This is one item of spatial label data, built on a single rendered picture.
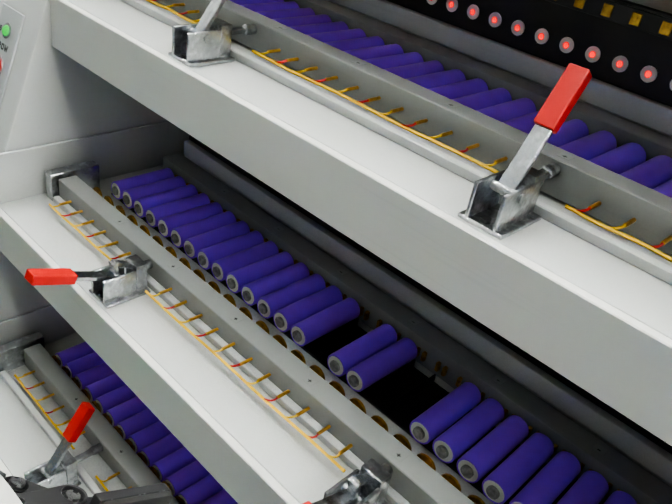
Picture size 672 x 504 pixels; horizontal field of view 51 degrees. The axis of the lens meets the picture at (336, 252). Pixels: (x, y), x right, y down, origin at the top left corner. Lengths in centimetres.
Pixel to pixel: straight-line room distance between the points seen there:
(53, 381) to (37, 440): 6
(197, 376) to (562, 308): 28
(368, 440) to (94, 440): 33
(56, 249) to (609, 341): 47
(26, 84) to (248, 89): 26
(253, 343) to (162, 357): 7
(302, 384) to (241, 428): 5
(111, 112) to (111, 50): 15
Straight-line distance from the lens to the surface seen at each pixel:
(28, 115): 70
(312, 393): 48
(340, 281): 59
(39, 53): 69
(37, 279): 54
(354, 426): 47
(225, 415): 49
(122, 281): 58
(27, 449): 74
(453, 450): 48
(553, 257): 36
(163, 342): 55
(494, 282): 36
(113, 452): 69
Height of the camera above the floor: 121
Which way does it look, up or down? 16 degrees down
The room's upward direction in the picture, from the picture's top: 24 degrees clockwise
